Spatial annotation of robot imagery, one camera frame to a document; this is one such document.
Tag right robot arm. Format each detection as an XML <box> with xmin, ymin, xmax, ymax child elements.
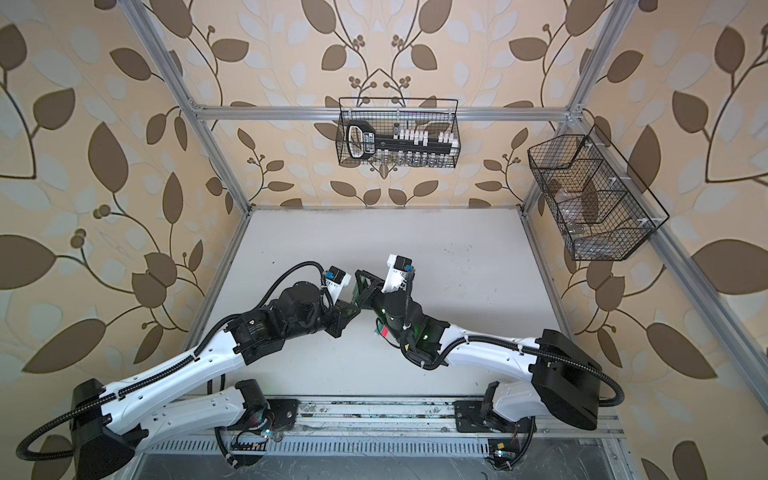
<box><xmin>353</xmin><ymin>266</ymin><xmax>625</xmax><ymax>471</ymax></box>

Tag black socket rail tool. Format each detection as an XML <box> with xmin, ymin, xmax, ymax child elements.
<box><xmin>340</xmin><ymin>120</ymin><xmax>461</xmax><ymax>163</ymax></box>

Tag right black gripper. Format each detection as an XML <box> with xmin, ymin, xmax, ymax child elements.
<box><xmin>358</xmin><ymin>271</ymin><xmax>409</xmax><ymax>348</ymax></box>

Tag rear black wire basket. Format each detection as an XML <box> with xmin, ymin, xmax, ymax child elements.
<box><xmin>335</xmin><ymin>95</ymin><xmax>461</xmax><ymax>169</ymax></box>

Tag right black wire basket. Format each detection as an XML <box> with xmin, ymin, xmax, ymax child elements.
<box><xmin>527</xmin><ymin>125</ymin><xmax>670</xmax><ymax>261</ymax></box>

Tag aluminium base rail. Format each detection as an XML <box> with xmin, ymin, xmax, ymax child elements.
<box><xmin>128</xmin><ymin>394</ymin><xmax>625</xmax><ymax>458</ymax></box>

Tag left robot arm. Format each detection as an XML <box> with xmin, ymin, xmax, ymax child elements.
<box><xmin>16</xmin><ymin>267</ymin><xmax>357</xmax><ymax>479</ymax></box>

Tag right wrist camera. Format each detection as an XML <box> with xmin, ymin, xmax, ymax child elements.
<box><xmin>381</xmin><ymin>254</ymin><xmax>415</xmax><ymax>293</ymax></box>

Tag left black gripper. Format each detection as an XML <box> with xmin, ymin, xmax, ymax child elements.
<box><xmin>281</xmin><ymin>294</ymin><xmax>359</xmax><ymax>341</ymax></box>

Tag black wire basket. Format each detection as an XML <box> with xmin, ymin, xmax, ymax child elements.
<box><xmin>527</xmin><ymin>125</ymin><xmax>670</xmax><ymax>261</ymax></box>
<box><xmin>335</xmin><ymin>95</ymin><xmax>461</xmax><ymax>169</ymax></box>

